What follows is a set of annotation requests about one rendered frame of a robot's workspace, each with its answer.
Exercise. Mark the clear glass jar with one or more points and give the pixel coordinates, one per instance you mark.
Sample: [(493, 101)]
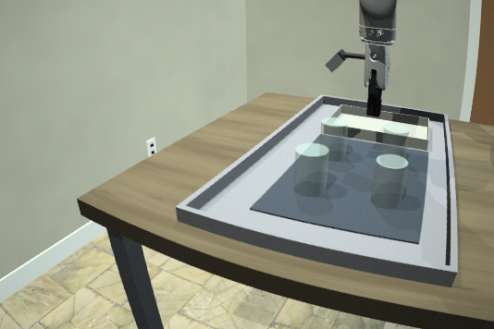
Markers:
[(388, 182), (395, 140), (310, 170), (334, 136)]

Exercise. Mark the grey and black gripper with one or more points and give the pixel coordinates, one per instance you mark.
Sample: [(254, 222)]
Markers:
[(376, 71)]

